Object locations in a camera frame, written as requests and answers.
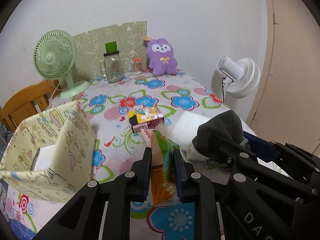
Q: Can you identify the green orange snack packet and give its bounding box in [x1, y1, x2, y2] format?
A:
[150, 130, 180, 206]

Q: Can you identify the black grey sock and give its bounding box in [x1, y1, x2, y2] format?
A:
[190, 110, 250, 165]

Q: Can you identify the cartoon tissue box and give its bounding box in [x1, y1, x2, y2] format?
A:
[127, 106, 164, 133]

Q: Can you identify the pink wet wipes pack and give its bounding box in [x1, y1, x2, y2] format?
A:
[140, 129, 153, 147]

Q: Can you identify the yellow fabric storage box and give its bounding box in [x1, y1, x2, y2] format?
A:
[1, 101, 96, 203]

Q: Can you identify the floral tablecloth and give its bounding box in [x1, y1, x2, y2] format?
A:
[3, 73, 228, 239]

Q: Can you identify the white desk fan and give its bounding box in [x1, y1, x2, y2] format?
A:
[217, 56, 261, 99]

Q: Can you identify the wooden chair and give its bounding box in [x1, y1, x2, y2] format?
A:
[1, 80, 60, 131]

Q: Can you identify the cotton swab container orange lid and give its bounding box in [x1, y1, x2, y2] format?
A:
[131, 58, 143, 75]

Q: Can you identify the purple plush bunny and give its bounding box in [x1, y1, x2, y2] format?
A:
[146, 38, 178, 76]

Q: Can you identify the glass jar with green lid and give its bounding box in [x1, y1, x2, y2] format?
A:
[100, 41, 124, 83]

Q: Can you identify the green patterned cardboard panel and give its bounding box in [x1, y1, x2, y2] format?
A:
[72, 21, 147, 81]

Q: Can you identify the green desk fan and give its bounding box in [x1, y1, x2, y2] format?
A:
[33, 30, 90, 99]

